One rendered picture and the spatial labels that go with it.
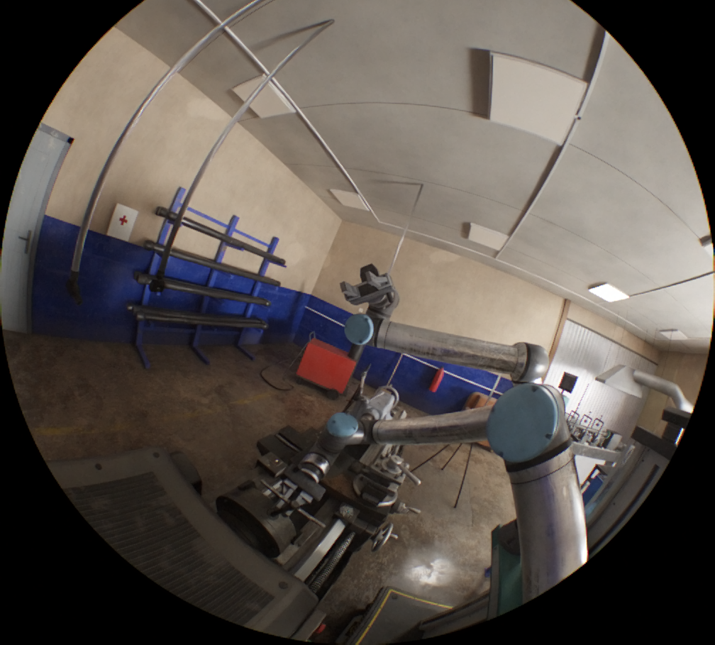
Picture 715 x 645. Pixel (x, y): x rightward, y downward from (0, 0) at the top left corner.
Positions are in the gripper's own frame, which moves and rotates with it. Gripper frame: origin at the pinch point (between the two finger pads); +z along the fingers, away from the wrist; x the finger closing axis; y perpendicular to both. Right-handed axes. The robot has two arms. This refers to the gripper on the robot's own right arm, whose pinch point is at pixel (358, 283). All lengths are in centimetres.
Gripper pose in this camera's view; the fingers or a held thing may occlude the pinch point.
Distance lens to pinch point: 57.8
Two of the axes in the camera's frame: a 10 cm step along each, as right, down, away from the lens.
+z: -3.5, -1.6, -9.2
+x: -8.9, 3.5, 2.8
